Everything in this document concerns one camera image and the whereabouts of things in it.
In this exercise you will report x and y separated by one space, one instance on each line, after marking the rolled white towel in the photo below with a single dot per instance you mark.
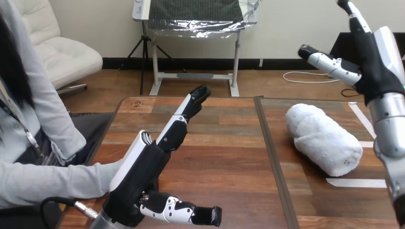
322 142

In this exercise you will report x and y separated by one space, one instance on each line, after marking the black tripod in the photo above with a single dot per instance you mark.
144 50

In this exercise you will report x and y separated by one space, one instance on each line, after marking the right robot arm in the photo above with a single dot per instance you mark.
389 126

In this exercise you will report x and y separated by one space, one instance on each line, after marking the white desk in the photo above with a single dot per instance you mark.
193 75

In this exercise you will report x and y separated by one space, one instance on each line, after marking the white cushioned chair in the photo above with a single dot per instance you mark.
66 57

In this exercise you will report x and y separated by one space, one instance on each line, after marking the foil sheet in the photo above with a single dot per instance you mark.
196 25

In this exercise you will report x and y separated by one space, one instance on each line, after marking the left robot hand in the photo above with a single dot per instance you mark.
142 170

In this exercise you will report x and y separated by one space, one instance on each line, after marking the person's forearm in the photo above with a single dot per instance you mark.
47 183

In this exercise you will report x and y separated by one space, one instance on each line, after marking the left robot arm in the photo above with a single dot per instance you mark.
107 223

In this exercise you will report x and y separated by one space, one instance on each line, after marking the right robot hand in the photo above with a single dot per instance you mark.
376 72

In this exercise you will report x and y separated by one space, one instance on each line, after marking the person's body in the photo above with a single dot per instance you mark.
19 126

